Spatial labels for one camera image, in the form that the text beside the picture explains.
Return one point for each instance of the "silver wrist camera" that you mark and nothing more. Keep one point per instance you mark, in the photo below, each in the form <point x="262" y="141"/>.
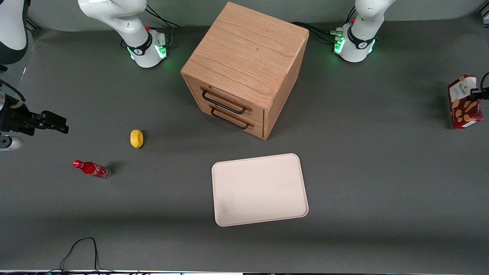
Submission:
<point x="9" y="143"/>

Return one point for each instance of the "red cola bottle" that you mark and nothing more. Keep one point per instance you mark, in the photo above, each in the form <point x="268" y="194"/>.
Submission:
<point x="91" y="169"/>

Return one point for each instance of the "yellow lemon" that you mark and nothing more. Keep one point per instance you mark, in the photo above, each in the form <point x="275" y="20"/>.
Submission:
<point x="136" y="138"/>

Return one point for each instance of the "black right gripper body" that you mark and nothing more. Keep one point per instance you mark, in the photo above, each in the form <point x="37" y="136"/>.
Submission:
<point x="14" y="116"/>

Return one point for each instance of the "red tartan cookie box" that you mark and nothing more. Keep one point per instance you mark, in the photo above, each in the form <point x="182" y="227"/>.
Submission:
<point x="460" y="103"/>

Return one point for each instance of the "white rectangular tray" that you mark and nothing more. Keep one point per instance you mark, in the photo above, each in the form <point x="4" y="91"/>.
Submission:
<point x="259" y="191"/>

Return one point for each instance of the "wooden drawer cabinet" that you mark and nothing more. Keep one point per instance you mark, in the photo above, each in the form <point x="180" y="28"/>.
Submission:
<point x="244" y="49"/>

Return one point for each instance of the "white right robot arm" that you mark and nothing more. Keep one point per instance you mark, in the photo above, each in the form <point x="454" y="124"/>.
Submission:
<point x="114" y="11"/>

